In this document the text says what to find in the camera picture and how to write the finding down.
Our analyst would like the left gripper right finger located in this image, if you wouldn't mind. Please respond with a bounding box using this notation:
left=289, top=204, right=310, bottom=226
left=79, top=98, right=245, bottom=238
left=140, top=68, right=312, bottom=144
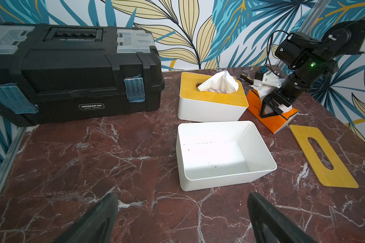
left=247, top=192, right=315, bottom=243

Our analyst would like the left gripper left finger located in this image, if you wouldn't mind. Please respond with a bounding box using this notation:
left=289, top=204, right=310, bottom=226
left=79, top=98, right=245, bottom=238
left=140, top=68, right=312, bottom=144
left=53, top=192, right=118, bottom=243

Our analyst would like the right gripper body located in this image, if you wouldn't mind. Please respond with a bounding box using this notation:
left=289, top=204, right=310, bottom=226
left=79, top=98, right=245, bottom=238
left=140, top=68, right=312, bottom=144
left=269, top=74, right=315, bottom=106

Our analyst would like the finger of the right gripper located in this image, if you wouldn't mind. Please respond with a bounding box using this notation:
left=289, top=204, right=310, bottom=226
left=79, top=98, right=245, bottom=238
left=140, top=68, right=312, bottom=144
left=260, top=98, right=281, bottom=118
left=273, top=98, right=293, bottom=114

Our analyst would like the orange tissue pack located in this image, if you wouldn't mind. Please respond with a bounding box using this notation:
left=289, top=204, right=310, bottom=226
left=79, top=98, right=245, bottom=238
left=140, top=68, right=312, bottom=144
left=246, top=85, right=299, bottom=134
left=198, top=71, right=239, bottom=94

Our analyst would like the white tissue box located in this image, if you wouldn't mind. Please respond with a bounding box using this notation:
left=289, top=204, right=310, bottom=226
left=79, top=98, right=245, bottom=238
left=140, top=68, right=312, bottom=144
left=176, top=121, right=277, bottom=191
left=177, top=71, right=249, bottom=123

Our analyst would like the yellow wooden lid bottom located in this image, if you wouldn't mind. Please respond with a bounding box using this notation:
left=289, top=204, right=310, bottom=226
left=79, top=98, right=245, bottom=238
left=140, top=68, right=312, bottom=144
left=290, top=125, right=359, bottom=188

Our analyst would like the yellow wooden lid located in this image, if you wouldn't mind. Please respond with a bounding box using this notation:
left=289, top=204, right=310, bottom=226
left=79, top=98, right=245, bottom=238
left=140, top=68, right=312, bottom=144
left=290, top=125, right=359, bottom=188
left=180, top=72, right=248, bottom=108

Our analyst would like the yellow wooden lid top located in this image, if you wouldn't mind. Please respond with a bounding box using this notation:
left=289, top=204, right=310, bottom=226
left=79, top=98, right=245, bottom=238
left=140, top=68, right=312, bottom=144
left=180, top=72, right=248, bottom=108

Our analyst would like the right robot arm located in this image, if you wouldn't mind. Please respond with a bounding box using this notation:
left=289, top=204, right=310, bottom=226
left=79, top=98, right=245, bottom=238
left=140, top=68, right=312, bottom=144
left=260, top=19, right=365, bottom=118

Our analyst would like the yellow black screwdriver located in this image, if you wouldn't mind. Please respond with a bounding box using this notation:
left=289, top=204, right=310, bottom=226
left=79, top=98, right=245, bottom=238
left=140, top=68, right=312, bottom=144
left=240, top=74, right=254, bottom=85

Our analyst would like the black plastic toolbox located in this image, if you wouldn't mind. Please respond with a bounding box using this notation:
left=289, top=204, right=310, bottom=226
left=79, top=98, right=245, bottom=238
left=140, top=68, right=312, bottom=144
left=0, top=23, right=165, bottom=127

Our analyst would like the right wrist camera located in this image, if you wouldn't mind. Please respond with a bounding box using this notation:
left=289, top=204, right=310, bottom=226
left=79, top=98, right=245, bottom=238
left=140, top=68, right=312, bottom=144
left=253, top=66, right=286, bottom=88

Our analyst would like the right aluminium corner post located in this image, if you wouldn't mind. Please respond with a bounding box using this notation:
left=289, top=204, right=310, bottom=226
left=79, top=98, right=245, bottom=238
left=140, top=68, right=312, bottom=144
left=298, top=0, right=330, bottom=34

